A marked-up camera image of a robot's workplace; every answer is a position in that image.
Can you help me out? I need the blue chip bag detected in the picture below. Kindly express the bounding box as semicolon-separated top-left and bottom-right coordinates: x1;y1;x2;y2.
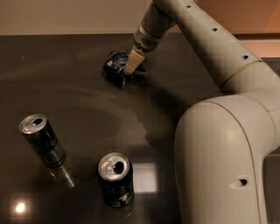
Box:
103;51;148;88

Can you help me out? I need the tall slim silver blue can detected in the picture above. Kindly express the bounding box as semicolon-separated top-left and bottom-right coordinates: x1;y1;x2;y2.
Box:
19;114;66;168

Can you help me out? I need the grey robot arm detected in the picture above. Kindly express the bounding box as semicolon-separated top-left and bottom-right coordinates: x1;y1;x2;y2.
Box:
125;0;280;224

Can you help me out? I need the short dark blue can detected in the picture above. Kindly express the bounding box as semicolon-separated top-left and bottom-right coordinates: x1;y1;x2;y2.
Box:
98;152;134;208

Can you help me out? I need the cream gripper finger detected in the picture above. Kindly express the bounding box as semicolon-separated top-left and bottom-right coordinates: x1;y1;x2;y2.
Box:
123;49;144;75

